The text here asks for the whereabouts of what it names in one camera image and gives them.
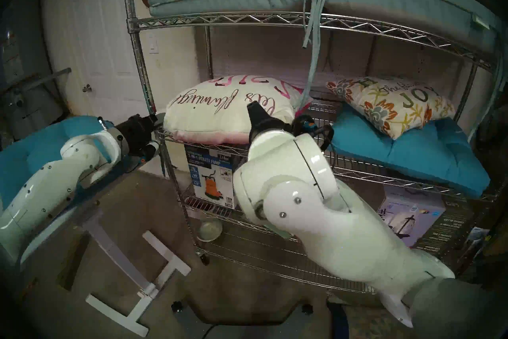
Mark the teal seat cushion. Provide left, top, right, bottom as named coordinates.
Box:
left=329, top=104, right=491, bottom=198
left=0, top=116, right=115, bottom=215

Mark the grey metal frame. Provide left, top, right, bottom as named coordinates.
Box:
left=0, top=0, right=72, bottom=98

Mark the white pink script pillow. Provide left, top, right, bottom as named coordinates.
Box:
left=164, top=75, right=314, bottom=145

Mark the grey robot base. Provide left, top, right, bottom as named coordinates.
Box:
left=175, top=291, right=350, bottom=339

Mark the wooden board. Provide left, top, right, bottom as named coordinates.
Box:
left=58, top=233, right=90, bottom=291

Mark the floral print throw pillow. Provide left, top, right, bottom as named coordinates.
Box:
left=325, top=76, right=455, bottom=140

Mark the grey metal tank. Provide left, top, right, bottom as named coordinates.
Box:
left=0, top=84, right=68, bottom=140

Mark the utility pump cardboard box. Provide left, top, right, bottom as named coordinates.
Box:
left=185, top=144, right=246, bottom=210

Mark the chrome wire shelf rack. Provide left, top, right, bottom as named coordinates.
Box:
left=121, top=0, right=508, bottom=295

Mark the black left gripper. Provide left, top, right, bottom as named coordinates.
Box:
left=114, top=113, right=167, bottom=163

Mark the lamp picture cardboard box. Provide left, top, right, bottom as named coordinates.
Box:
left=377, top=185, right=473, bottom=251

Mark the white rolling side table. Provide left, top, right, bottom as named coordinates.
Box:
left=16, top=167, right=192, bottom=337

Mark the white panel door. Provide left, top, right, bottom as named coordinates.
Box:
left=63, top=0, right=159, bottom=120

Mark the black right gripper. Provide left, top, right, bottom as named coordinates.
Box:
left=246, top=101, right=295, bottom=145

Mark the small metal bowl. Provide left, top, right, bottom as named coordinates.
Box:
left=197, top=219, right=223, bottom=241

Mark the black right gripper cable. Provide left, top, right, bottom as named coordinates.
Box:
left=292, top=115, right=337, bottom=154

